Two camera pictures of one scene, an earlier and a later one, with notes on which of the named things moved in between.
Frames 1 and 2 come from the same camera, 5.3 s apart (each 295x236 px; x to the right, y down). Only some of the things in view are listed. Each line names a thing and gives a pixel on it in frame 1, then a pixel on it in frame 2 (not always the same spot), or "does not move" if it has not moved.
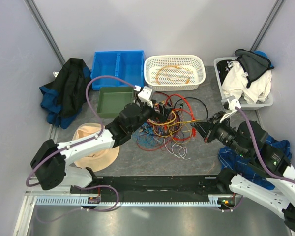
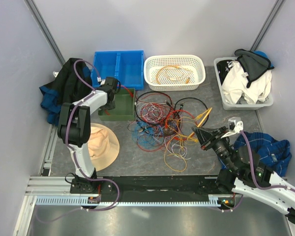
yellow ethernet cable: [169, 122] -> [197, 117]
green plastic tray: [112, 99] does not move
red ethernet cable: [193, 125] -> [125, 88]
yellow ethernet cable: [188, 79] does not move
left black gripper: [162, 116] -> [110, 107]
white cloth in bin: [236, 84] does not move
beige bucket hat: [97, 162] does not move
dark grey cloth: [254, 64] does not move
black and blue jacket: [64, 99] does not move
